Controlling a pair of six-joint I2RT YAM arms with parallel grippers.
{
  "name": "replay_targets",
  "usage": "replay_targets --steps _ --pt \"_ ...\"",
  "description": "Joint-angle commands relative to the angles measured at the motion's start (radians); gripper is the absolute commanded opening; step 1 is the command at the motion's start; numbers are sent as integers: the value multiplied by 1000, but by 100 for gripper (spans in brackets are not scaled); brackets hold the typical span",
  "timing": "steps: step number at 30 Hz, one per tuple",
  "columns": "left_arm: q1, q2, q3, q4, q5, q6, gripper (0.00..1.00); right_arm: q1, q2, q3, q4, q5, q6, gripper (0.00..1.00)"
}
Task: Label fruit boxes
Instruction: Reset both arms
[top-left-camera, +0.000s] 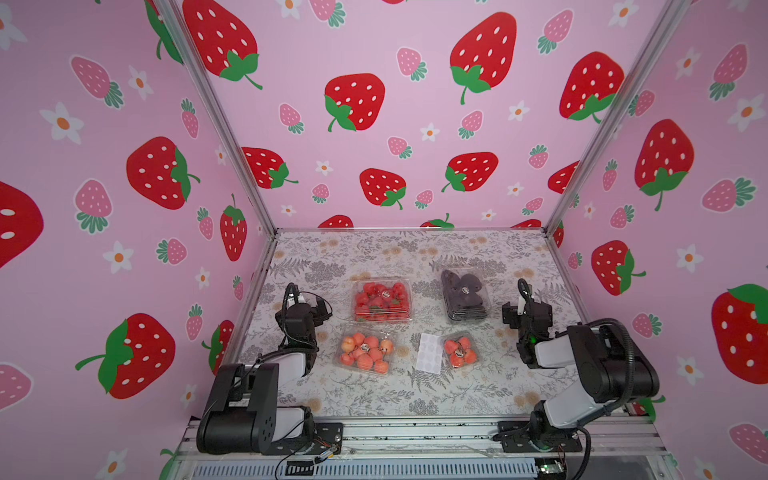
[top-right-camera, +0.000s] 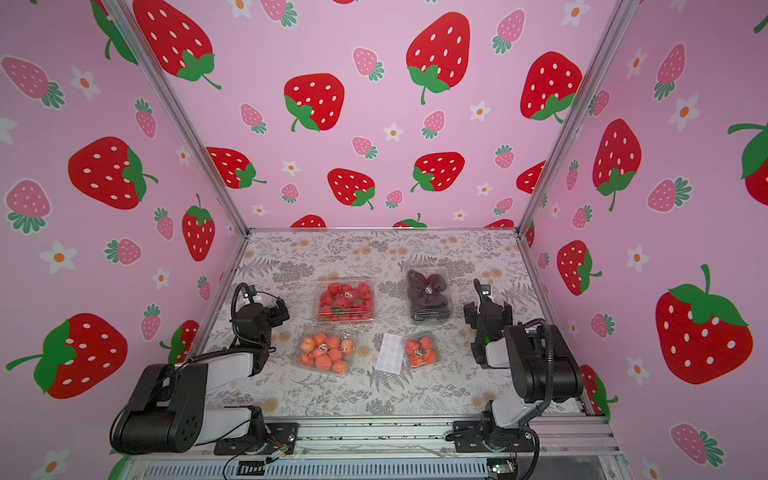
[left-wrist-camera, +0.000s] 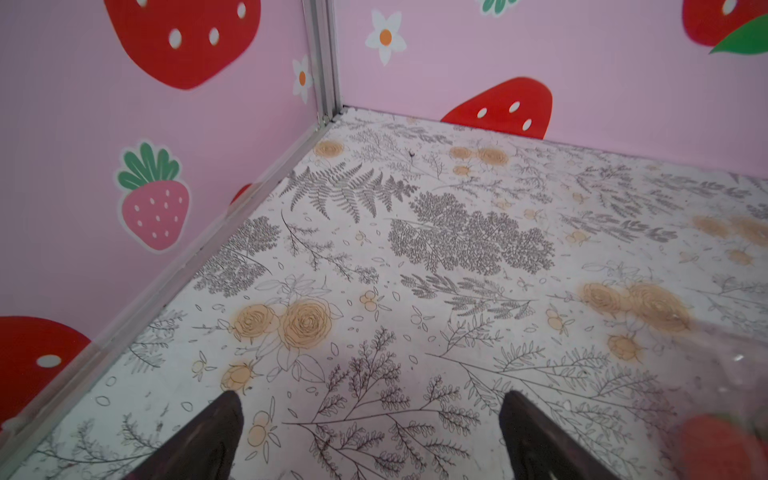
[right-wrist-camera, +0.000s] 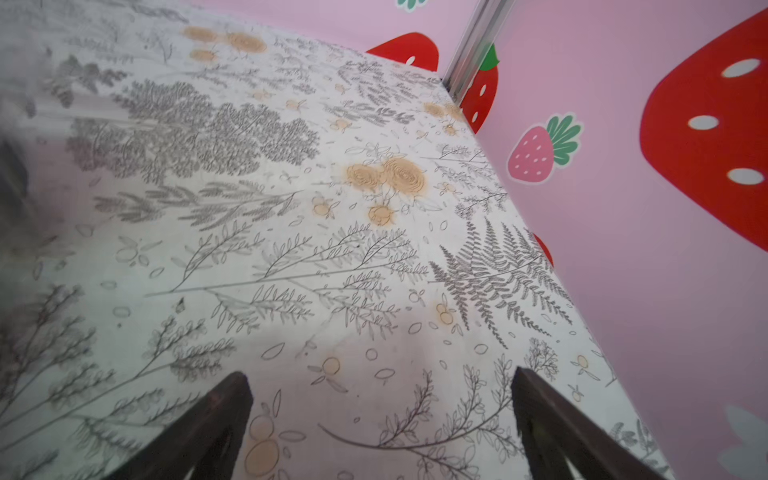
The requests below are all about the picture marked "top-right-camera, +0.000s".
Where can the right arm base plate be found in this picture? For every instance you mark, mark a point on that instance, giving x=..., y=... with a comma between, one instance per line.
x=479, y=437

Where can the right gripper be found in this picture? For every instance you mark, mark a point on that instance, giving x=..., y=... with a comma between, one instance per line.
x=486, y=308

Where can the white sticker sheet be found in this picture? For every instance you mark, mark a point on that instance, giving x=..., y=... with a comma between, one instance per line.
x=390, y=358

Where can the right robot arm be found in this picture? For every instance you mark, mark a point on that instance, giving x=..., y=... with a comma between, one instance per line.
x=543, y=369

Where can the small clear box of tomatoes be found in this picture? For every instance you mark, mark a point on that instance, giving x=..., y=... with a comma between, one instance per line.
x=420, y=351

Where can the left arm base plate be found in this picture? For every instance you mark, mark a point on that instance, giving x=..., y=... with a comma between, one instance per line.
x=270, y=439

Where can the clear box of red strawberries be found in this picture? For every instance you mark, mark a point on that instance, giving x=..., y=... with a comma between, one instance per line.
x=333, y=307

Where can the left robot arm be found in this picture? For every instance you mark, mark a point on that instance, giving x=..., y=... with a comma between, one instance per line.
x=167, y=410

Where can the aluminium front rail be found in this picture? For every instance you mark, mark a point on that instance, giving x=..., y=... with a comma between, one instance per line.
x=400, y=447

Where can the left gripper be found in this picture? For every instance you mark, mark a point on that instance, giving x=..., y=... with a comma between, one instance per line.
x=273, y=316

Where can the clear box of dark berries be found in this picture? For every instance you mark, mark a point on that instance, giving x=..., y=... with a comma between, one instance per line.
x=437, y=307

